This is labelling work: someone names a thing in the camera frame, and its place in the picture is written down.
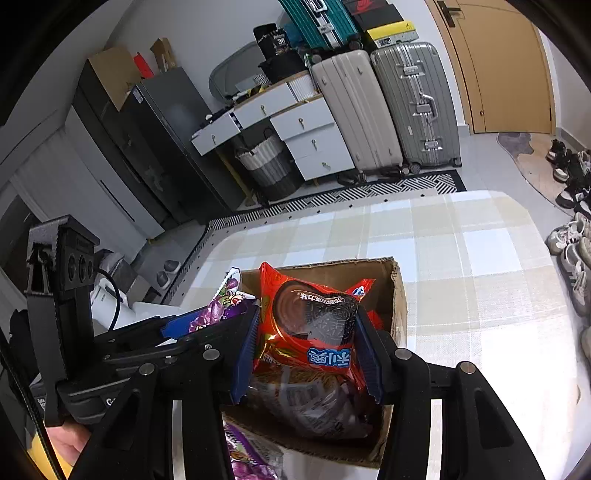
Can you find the wooden door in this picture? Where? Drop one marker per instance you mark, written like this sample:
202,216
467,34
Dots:
498,64

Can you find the dark grey cabinet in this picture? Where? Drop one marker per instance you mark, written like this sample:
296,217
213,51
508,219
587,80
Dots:
184,138

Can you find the row of shoes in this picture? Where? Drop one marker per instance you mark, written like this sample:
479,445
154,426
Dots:
572,240

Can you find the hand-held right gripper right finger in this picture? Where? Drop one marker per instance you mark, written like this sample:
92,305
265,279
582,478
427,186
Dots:
369,364

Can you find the teal suitcase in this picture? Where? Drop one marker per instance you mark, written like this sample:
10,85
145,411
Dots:
318,21

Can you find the red sandwich cookie packet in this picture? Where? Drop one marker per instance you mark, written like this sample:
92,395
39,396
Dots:
304,314

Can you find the white appliance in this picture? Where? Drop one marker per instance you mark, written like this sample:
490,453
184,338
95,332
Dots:
106,304

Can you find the white drawer unit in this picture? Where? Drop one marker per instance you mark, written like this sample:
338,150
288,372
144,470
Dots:
304,134

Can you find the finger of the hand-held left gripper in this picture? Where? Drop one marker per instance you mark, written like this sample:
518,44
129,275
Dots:
143,356
175,325

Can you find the beige suitcase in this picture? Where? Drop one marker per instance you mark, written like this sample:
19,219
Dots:
355,115

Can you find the black and yellow box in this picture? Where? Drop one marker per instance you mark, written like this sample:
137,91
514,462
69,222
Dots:
392,32

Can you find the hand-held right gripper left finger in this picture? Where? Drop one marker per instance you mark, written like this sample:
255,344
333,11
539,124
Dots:
244,364

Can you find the plaid checked tablecloth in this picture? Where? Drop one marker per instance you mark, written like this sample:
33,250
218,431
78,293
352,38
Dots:
485,286

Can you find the brown cardboard box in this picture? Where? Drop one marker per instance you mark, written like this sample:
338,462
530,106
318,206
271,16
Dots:
395,295

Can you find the purple grape candy bag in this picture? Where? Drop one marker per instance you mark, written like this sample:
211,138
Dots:
226,300

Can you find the grey and white laundry basket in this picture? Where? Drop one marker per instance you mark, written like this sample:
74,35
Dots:
268,166

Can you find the silver ribbed suitcase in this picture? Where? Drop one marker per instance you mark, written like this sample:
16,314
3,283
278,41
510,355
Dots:
420,106

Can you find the person's left forearm yellow sleeve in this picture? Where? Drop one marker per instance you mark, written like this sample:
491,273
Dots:
48,461

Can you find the grey oval tray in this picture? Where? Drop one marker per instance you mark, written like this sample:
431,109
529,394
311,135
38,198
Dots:
228,74

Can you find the person's left hand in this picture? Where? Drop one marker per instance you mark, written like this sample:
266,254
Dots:
69,438

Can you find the black printed bucket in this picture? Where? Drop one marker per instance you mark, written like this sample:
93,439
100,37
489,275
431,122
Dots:
272,39

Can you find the black storage bin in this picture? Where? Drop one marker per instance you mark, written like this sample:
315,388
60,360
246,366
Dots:
284,64

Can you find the grey door mat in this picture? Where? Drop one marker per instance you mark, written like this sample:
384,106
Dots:
521,157

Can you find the black shoe box red logo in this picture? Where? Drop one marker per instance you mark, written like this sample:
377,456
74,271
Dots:
369,11

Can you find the dark cloth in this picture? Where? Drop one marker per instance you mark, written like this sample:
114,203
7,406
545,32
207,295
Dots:
21,330

